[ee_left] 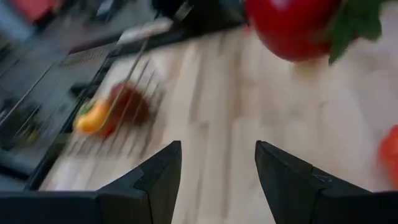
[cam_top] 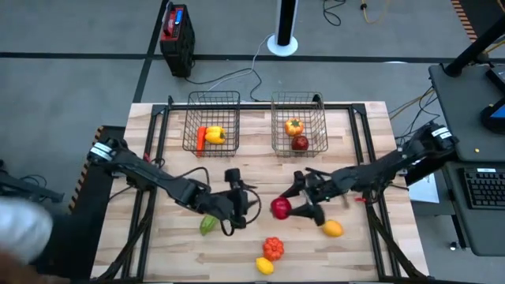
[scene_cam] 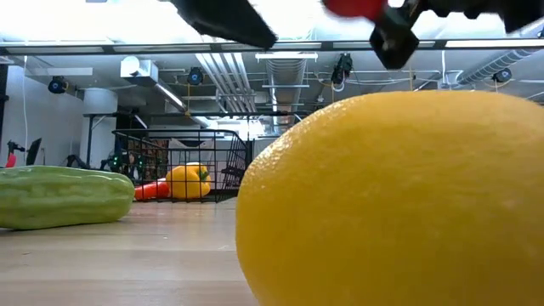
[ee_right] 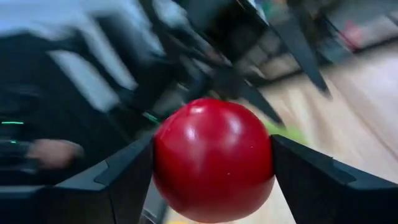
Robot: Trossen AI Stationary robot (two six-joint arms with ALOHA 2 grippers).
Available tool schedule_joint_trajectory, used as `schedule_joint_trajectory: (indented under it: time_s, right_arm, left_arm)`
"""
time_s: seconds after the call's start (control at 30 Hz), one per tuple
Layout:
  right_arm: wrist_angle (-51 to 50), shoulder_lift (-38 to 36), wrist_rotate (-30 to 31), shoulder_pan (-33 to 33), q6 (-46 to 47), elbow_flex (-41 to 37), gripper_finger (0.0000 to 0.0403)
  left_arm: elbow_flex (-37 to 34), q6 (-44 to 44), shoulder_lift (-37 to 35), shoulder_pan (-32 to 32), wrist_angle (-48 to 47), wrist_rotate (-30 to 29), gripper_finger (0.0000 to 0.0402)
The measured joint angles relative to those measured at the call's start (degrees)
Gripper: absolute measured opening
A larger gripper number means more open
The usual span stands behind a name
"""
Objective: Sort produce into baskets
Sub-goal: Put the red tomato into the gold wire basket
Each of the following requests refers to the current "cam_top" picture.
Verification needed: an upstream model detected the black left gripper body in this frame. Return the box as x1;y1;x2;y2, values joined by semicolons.
199;183;250;220

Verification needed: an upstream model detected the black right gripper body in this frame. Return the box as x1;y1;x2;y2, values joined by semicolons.
304;169;352;204

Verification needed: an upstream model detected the yellow-orange mango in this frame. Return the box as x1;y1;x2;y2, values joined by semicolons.
321;219;345;238

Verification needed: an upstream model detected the pale green cucumber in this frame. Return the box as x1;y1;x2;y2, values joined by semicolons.
199;214;220;237

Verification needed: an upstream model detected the red strawberry with green top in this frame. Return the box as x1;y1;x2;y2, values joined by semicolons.
270;196;293;221

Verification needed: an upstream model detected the dark red apple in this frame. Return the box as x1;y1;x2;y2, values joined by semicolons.
290;134;310;152

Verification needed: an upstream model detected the yellow bell pepper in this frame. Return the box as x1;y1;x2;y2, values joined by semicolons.
204;125;227;145

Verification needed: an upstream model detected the orange carrot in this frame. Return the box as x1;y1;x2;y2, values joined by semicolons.
196;125;208;158

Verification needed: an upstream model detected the orange persimmon with green calyx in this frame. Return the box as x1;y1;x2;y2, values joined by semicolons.
284;118;305;137

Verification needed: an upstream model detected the yellow lemon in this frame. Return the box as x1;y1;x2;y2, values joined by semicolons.
255;256;275;276

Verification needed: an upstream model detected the white paper sheet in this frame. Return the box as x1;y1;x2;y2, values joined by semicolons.
408;173;441;204

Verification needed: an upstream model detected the red and black case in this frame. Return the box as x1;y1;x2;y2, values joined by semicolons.
159;2;196;79

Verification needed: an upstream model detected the black platform with hazard stripes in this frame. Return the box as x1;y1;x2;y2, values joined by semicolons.
451;0;505;43
35;125;127;282

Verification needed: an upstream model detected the grey desk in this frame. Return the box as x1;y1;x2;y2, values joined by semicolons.
428;62;505;257

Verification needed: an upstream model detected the black pole white round base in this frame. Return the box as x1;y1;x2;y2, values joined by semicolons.
267;0;299;58

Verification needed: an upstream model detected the black keyboard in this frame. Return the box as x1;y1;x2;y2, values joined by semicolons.
463;167;505;210

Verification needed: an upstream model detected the black round monitor base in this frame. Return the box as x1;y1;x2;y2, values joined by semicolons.
480;98;505;135

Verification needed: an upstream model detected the black floor stand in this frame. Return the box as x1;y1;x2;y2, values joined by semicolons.
0;157;65;204

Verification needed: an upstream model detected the black slanted pole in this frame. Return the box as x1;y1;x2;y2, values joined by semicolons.
443;15;505;78

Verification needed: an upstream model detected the person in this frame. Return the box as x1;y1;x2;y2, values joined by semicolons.
0;196;66;284

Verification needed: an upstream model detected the dark wire basket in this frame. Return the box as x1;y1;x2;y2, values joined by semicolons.
181;90;241;158
270;91;329;158

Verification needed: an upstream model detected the black table frame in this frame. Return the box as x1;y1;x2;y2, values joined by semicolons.
92;94;429;282

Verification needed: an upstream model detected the black floor cable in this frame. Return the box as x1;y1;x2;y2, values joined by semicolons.
322;0;347;27
185;67;264;103

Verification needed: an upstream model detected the white floor cable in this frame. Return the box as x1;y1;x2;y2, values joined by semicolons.
196;34;273;99

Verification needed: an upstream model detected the yellow floor cable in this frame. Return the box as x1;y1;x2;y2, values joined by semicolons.
361;0;391;24

